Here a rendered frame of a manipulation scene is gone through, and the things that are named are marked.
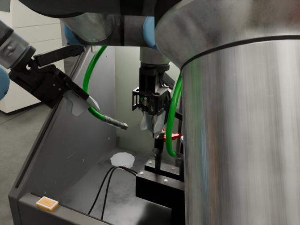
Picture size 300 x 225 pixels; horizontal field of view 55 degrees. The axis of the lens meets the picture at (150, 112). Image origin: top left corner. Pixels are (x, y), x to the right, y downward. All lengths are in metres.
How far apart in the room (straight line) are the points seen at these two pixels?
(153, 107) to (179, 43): 0.54
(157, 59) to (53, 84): 0.24
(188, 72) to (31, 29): 3.53
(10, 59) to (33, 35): 3.02
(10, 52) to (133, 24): 0.26
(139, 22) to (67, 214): 0.53
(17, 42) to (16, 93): 3.04
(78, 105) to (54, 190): 0.41
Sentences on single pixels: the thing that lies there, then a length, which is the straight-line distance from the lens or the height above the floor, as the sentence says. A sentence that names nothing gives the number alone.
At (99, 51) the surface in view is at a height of 1.36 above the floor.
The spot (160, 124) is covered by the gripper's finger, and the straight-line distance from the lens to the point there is 0.77.
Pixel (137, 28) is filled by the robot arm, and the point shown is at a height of 1.43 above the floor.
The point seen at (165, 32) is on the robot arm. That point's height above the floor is 1.49.
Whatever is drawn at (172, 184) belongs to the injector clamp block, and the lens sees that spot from 0.87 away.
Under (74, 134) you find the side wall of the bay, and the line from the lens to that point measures 1.03.
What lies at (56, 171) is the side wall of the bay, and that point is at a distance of 1.00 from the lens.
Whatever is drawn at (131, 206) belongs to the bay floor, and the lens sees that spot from 1.01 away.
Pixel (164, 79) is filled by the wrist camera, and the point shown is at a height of 1.29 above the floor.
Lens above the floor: 1.52
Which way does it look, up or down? 25 degrees down
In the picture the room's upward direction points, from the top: 2 degrees clockwise
